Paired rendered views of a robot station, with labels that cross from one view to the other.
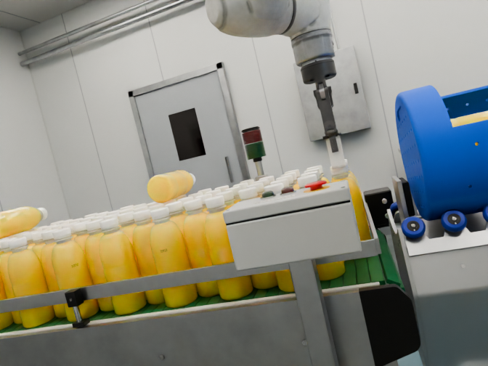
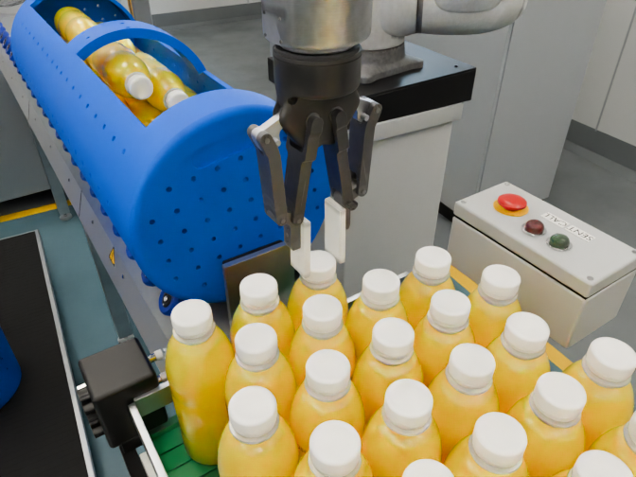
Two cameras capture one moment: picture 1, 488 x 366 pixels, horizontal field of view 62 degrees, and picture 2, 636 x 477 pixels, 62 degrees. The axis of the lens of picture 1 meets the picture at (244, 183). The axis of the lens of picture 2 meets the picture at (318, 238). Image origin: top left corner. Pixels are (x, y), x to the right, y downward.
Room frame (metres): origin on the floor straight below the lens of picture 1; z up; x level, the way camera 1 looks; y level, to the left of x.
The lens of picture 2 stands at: (1.25, 0.09, 1.47)
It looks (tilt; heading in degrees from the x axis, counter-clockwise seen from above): 36 degrees down; 222
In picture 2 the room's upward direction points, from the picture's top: straight up
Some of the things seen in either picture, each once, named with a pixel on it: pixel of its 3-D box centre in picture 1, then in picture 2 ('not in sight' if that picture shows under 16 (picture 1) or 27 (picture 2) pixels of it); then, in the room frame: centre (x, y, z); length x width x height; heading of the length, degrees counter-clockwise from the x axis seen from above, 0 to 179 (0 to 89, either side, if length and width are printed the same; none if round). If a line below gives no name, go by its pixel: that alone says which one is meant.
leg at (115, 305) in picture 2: not in sight; (106, 274); (0.69, -1.37, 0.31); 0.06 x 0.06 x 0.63; 75
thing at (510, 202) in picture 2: (316, 185); (511, 203); (0.65, -0.11, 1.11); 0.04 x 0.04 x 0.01
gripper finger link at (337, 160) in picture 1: (335, 152); (334, 231); (0.88, -0.21, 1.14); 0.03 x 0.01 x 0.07; 75
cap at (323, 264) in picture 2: (339, 170); (318, 269); (0.91, -0.22, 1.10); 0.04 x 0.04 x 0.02
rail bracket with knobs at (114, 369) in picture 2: (380, 208); (129, 394); (1.09, -0.35, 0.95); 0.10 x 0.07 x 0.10; 165
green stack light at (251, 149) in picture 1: (255, 150); not in sight; (1.34, -0.06, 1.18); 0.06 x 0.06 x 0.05
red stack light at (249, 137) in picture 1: (252, 136); not in sight; (1.34, -0.06, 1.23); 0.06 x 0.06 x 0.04
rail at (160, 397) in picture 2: (370, 221); (289, 335); (0.91, -0.26, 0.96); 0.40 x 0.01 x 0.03; 165
